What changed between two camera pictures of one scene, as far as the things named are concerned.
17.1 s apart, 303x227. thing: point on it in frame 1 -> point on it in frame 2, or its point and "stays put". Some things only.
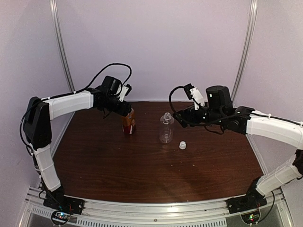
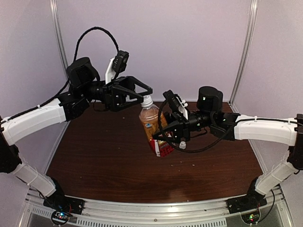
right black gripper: x=185 y=117 -> x=181 y=128
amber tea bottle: x=129 y=124 -> x=150 y=123
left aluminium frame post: x=62 y=54 stays put
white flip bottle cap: x=182 y=145 stays put
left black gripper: x=124 y=110 -> x=119 y=95
